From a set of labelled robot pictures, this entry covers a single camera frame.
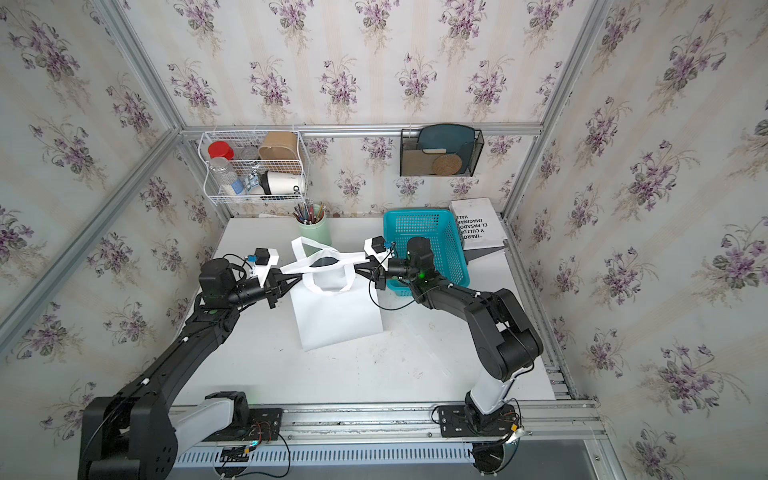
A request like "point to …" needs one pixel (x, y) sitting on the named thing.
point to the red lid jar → (220, 149)
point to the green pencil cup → (311, 221)
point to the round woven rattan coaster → (447, 165)
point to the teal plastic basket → (441, 232)
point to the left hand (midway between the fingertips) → (305, 279)
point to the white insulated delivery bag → (334, 301)
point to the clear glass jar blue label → (224, 177)
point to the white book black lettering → (479, 224)
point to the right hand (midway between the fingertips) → (356, 266)
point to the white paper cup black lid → (276, 182)
